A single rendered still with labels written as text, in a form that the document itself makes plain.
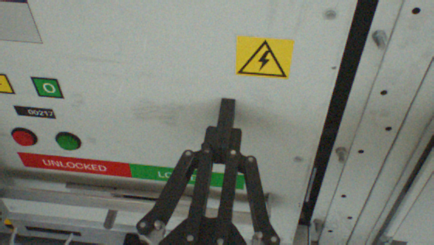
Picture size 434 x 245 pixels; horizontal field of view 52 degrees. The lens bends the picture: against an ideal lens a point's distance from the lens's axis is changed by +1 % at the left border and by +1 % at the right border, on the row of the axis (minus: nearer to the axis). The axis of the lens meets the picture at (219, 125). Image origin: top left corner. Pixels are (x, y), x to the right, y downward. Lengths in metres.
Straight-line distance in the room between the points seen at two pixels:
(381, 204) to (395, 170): 0.09
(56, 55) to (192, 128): 0.17
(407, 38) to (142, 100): 0.29
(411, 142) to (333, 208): 0.19
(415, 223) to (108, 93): 0.49
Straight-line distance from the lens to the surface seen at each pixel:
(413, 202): 0.70
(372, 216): 0.76
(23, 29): 0.50
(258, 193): 0.41
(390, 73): 0.53
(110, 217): 0.67
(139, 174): 0.63
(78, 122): 0.58
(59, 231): 0.83
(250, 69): 0.45
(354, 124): 0.59
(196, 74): 0.47
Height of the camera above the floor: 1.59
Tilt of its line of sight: 48 degrees down
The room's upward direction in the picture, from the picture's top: straight up
